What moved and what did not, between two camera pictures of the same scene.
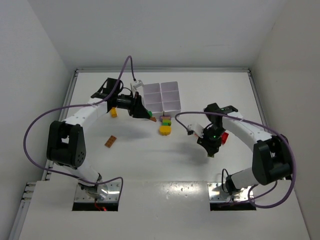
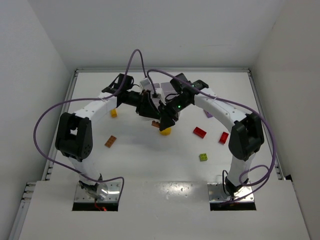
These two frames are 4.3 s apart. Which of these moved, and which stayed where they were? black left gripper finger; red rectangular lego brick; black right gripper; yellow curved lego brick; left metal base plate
Moved: black left gripper finger; black right gripper
Stayed: yellow curved lego brick; red rectangular lego brick; left metal base plate
